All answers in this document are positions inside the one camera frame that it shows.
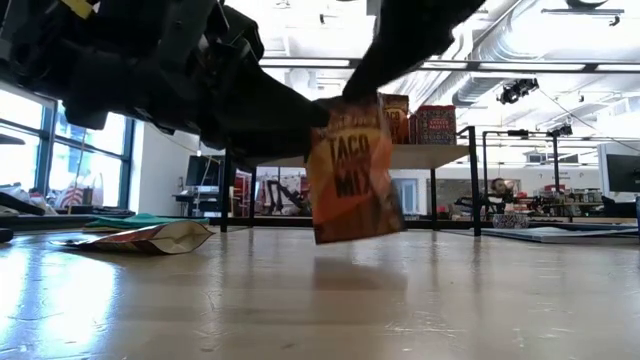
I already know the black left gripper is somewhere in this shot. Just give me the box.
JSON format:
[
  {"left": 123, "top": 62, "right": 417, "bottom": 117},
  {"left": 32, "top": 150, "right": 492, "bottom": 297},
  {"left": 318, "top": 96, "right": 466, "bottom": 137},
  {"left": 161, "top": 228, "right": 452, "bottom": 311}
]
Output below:
[{"left": 64, "top": 0, "right": 332, "bottom": 164}]

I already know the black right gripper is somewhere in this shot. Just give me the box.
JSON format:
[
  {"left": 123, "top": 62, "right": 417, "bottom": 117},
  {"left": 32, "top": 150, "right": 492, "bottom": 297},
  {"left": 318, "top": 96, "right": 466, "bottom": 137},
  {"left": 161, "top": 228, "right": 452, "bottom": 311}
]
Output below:
[{"left": 341, "top": 0, "right": 487, "bottom": 105}]

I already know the red lid patterned spice tin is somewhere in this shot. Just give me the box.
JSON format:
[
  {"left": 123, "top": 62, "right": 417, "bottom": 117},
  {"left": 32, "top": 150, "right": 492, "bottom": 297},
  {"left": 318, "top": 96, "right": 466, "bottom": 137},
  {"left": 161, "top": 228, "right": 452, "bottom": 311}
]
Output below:
[{"left": 414, "top": 104, "right": 458, "bottom": 146}]

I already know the orange taco mix packet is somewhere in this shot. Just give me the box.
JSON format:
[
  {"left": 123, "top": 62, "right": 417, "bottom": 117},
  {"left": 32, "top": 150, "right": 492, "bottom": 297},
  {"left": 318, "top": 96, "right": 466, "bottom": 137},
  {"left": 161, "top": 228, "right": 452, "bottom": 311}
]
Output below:
[
  {"left": 52, "top": 220, "right": 216, "bottom": 256},
  {"left": 305, "top": 94, "right": 407, "bottom": 246}
]

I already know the black computer monitor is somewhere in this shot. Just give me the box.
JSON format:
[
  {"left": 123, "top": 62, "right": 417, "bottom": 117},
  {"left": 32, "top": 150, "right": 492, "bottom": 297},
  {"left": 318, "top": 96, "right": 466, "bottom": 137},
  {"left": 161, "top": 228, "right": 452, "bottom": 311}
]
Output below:
[
  {"left": 184, "top": 154, "right": 222, "bottom": 188},
  {"left": 604, "top": 153, "right": 640, "bottom": 194}
]

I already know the black hanging ceiling device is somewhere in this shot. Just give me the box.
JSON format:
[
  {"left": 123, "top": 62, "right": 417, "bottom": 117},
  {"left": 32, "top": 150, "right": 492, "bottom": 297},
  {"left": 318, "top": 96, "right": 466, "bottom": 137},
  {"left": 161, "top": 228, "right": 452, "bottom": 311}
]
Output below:
[{"left": 497, "top": 77, "right": 541, "bottom": 106}]

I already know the black boom stand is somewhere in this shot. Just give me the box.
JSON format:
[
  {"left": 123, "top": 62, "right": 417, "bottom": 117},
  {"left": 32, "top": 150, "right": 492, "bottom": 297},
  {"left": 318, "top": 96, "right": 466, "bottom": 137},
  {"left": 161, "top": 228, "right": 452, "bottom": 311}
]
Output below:
[{"left": 482, "top": 123, "right": 574, "bottom": 194}]

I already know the teal cleaning cloth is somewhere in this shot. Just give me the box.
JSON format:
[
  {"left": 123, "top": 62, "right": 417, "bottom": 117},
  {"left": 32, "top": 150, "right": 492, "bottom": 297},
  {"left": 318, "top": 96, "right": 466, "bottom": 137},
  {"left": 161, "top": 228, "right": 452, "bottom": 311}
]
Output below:
[{"left": 83, "top": 213, "right": 211, "bottom": 232}]

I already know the person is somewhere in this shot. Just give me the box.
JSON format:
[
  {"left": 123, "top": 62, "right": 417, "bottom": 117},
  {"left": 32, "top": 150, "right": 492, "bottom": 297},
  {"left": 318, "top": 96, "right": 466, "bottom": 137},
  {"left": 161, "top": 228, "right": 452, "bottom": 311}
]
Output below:
[{"left": 489, "top": 177, "right": 516, "bottom": 214}]

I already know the small ceramic bowl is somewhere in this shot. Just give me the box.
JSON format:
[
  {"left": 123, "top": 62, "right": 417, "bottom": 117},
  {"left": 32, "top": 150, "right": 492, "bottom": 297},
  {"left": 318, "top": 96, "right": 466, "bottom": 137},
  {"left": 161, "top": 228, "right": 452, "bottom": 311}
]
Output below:
[{"left": 492, "top": 213, "right": 530, "bottom": 230}]

